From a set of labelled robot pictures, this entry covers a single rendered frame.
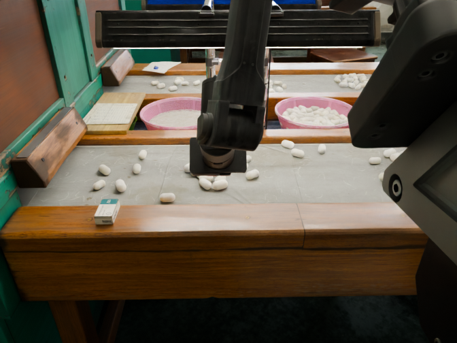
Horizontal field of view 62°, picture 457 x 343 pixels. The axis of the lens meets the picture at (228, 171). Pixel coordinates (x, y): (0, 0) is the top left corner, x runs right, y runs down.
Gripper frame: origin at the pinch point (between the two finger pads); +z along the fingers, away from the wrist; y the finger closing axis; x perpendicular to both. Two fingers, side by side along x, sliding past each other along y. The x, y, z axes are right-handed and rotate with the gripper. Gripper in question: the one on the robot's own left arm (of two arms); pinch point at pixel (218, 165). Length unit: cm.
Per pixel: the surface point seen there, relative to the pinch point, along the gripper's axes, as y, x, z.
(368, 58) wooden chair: -120, -130, 204
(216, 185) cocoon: 0.6, 2.3, 11.4
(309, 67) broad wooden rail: -40, -62, 82
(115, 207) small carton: 20.6, 8.2, 0.7
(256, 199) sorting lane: -8.3, 5.9, 10.0
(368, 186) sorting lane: -35.6, 2.5, 13.7
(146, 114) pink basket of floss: 24, -27, 46
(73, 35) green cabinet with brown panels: 43, -47, 29
